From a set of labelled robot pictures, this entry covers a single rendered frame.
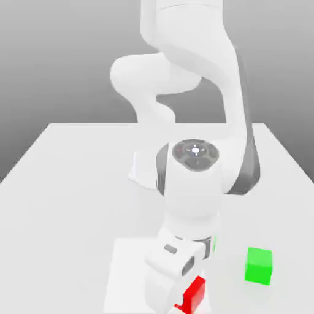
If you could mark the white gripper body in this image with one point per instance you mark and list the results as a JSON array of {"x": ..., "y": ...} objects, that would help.
[{"x": 162, "y": 287}]

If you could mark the small red cube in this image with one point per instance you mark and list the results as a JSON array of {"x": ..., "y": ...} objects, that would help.
[{"x": 195, "y": 295}]

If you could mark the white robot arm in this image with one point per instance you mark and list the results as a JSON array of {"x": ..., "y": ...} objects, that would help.
[{"x": 193, "y": 191}]

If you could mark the small green cube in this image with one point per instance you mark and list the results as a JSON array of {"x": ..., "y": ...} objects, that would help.
[{"x": 258, "y": 266}]

